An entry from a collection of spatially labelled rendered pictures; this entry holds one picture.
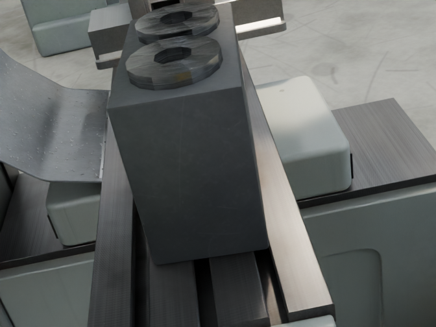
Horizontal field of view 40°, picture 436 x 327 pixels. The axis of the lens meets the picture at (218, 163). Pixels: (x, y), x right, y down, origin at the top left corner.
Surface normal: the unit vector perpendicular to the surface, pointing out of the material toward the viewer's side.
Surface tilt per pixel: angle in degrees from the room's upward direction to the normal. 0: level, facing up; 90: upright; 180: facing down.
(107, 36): 90
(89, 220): 90
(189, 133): 90
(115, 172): 0
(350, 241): 90
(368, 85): 0
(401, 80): 0
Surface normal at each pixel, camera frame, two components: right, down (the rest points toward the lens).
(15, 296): 0.11, 0.53
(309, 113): -0.17, -0.82
